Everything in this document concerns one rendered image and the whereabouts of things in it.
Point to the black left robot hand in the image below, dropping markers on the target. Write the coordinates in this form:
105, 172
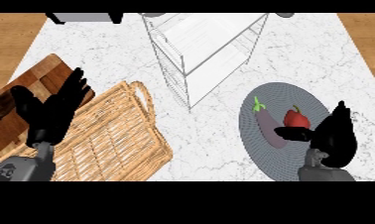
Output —
50, 115

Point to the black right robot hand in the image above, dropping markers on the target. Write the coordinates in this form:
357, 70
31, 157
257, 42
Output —
335, 137

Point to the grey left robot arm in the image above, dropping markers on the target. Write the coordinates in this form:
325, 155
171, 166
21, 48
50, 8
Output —
30, 165

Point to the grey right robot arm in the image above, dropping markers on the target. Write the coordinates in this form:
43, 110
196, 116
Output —
322, 170

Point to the red bell pepper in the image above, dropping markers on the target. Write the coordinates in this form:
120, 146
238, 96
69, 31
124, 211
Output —
295, 119

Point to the grey round placemat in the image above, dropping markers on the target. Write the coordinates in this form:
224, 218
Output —
278, 129

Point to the brown wooden cutting board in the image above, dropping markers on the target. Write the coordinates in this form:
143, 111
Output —
34, 92

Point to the purple eggplant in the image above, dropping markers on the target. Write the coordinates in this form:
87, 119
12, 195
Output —
269, 125

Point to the tan wicker basket tray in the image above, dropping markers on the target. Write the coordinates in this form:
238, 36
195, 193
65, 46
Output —
114, 138

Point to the grey and black appliance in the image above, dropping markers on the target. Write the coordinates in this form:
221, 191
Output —
83, 17

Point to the dark grey round object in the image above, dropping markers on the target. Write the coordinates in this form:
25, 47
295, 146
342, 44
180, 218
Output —
283, 14

